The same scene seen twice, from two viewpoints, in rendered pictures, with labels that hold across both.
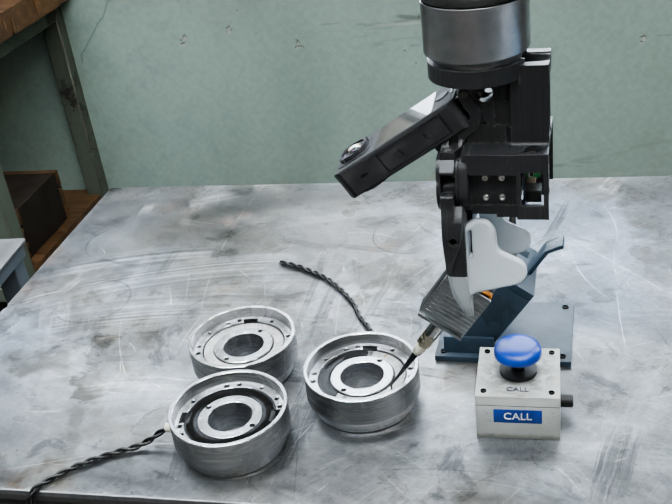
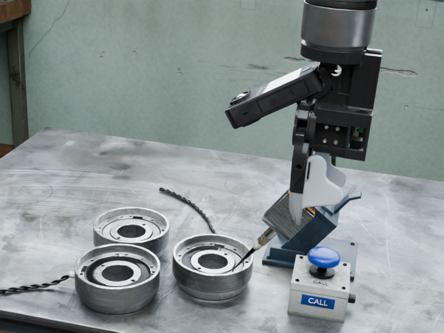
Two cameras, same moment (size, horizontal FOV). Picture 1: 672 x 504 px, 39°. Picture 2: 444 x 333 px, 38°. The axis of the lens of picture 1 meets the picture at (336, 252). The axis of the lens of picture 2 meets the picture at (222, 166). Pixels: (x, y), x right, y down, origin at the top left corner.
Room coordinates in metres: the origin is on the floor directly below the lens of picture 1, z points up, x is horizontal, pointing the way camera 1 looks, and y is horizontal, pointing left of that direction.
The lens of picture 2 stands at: (-0.04, 0.06, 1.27)
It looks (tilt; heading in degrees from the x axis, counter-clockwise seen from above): 23 degrees down; 355
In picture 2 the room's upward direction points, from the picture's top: 4 degrees clockwise
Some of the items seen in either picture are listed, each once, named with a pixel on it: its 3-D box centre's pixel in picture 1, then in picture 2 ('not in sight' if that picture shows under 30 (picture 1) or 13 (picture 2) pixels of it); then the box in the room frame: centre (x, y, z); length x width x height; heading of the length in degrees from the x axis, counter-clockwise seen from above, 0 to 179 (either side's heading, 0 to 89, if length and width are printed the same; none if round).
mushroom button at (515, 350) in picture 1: (518, 366); (322, 269); (0.64, -0.14, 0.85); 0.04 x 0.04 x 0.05
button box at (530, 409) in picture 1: (525, 390); (324, 287); (0.64, -0.15, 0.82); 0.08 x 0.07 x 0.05; 75
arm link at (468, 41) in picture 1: (476, 25); (337, 25); (0.64, -0.12, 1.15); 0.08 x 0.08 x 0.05
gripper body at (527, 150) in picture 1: (490, 133); (333, 100); (0.64, -0.13, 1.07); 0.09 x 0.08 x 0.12; 72
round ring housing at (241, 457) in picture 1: (231, 423); (117, 279); (0.66, 0.11, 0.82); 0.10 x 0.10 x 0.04
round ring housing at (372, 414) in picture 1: (362, 382); (212, 267); (0.69, -0.01, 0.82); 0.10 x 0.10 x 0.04
